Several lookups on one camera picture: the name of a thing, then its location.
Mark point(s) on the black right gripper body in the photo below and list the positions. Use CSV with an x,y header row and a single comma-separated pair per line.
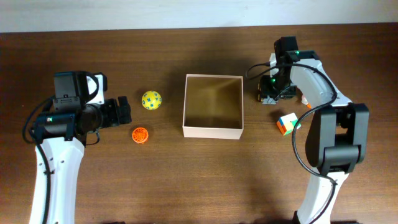
x,y
277,87

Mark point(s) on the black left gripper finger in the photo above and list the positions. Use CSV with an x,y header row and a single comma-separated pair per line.
x,y
125,119
124,105

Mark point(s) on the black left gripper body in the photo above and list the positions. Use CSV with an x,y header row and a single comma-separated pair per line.
x,y
109,113

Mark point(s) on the colourful puzzle cube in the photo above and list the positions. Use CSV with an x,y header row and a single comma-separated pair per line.
x,y
286,123

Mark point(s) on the yellow and grey toy truck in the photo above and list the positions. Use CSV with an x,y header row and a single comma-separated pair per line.
x,y
266,101

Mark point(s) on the white duck toy pink hat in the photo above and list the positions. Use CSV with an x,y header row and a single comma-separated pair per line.
x,y
305,102

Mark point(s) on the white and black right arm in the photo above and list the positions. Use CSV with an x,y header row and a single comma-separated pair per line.
x,y
336,140

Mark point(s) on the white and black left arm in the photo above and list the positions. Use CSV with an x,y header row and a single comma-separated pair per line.
x,y
59,133

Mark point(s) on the orange round lattice toy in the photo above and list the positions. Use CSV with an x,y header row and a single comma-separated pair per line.
x,y
140,135

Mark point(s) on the yellow ball with blue letters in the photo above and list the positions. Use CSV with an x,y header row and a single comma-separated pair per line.
x,y
151,100

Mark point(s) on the white open cardboard box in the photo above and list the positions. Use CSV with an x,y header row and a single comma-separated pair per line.
x,y
213,107

